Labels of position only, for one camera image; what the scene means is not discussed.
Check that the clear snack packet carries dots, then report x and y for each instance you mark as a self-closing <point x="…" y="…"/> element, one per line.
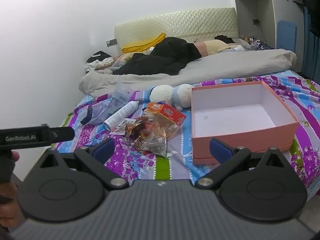
<point x="157" y="145"/>

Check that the orange snack packet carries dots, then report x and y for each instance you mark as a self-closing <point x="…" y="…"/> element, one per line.
<point x="170" y="116"/>

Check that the black coat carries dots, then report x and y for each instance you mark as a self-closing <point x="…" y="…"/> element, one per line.
<point x="313" y="7"/>

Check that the cream quilted headboard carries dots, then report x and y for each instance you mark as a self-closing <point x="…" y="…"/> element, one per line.
<point x="187" y="25"/>

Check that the black padded garment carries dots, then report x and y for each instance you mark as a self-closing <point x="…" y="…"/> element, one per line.
<point x="162" y="55"/>

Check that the white label snack packet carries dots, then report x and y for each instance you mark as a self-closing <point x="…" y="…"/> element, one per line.
<point x="120" y="127"/>

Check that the pile of clothes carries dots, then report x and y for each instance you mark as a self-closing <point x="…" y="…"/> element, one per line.
<point x="100" y="62"/>

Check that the black wall socket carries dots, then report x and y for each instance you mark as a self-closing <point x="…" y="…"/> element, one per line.
<point x="255" y="22"/>

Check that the person's left hand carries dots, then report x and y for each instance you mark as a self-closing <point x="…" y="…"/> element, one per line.
<point x="10" y="217"/>

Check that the blue panel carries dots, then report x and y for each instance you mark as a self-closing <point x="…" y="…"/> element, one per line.
<point x="287" y="35"/>

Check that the clear plastic bag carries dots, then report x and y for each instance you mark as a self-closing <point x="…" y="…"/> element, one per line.
<point x="120" y="92"/>

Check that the blue curtain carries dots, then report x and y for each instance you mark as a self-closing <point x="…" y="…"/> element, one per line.
<point x="308" y="55"/>

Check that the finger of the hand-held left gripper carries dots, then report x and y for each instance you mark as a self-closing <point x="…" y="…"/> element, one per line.
<point x="62" y="133"/>

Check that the red striped snack packet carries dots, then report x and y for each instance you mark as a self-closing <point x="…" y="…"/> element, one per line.
<point x="140" y="143"/>

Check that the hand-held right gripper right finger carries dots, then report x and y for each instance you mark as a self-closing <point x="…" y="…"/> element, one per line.
<point x="220" y="150"/>

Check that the pink cardboard box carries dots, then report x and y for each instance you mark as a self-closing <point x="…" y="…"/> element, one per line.
<point x="262" y="140"/>

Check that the white spray can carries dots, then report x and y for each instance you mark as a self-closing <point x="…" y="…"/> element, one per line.
<point x="120" y="116"/>

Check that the yellow blanket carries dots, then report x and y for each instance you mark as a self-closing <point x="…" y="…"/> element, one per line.
<point x="140" y="46"/>

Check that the grey quilt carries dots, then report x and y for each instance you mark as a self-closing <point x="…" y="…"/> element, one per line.
<point x="225" y="67"/>

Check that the row of small bottles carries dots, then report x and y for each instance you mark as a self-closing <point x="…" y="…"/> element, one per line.
<point x="252" y="38"/>

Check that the grey wall socket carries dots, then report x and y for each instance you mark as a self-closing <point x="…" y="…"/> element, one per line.
<point x="111" y="42"/>

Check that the reddish brown foil snack packet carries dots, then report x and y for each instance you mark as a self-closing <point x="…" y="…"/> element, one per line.
<point x="136" y="128"/>

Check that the floral striped bedsheet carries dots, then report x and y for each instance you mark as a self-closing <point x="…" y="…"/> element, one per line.
<point x="162" y="166"/>

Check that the white and blue plush toy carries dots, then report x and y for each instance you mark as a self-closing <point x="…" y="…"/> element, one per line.
<point x="162" y="93"/>

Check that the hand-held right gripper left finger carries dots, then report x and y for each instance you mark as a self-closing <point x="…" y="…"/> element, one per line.
<point x="103" y="148"/>

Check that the small black garment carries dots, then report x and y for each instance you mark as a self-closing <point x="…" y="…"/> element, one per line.
<point x="225" y="39"/>

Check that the beige pillow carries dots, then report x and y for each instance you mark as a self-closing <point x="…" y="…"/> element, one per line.
<point x="215" y="46"/>

